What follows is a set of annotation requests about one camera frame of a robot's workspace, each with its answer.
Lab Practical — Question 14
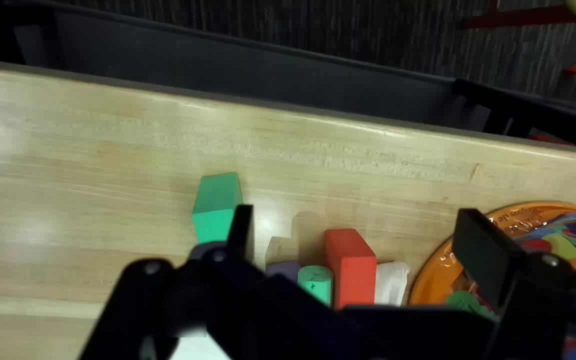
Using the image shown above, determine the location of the dark grey long bench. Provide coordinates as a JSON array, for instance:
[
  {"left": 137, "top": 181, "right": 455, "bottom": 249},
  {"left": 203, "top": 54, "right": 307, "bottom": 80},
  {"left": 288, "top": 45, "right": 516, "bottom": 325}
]
[{"left": 0, "top": 0, "right": 576, "bottom": 149}]

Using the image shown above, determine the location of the long red foam block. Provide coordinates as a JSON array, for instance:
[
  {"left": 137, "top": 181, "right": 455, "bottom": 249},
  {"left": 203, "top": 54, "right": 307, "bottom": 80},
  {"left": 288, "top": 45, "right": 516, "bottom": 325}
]
[{"left": 323, "top": 227, "right": 379, "bottom": 309}]

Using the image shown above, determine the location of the clear bag with orange base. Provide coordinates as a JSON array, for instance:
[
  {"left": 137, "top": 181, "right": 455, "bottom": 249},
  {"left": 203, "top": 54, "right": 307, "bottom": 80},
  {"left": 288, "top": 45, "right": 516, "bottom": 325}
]
[{"left": 409, "top": 200, "right": 576, "bottom": 360}]

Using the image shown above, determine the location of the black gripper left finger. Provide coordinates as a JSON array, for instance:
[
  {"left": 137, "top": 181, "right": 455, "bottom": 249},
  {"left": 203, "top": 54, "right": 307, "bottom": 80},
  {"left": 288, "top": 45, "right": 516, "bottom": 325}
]
[{"left": 79, "top": 203, "right": 344, "bottom": 360}]

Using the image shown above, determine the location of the long green foam block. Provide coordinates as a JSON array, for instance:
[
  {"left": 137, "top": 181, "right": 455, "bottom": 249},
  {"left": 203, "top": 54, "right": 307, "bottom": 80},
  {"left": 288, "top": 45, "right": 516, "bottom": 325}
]
[{"left": 190, "top": 169, "right": 244, "bottom": 246}]

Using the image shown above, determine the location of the red framed stool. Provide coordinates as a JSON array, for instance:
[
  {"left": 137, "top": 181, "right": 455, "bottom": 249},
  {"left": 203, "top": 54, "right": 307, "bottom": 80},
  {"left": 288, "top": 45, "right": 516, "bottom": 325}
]
[{"left": 461, "top": 0, "right": 576, "bottom": 87}]

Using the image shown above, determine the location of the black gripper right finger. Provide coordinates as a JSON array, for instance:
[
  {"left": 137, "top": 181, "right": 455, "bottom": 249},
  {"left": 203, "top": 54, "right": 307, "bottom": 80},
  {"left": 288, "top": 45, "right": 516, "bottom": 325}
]
[{"left": 450, "top": 206, "right": 576, "bottom": 360}]

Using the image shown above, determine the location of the white cloth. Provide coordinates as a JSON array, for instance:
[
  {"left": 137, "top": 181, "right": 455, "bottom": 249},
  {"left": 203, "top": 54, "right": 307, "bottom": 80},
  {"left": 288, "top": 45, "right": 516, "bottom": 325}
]
[{"left": 171, "top": 260, "right": 413, "bottom": 360}]

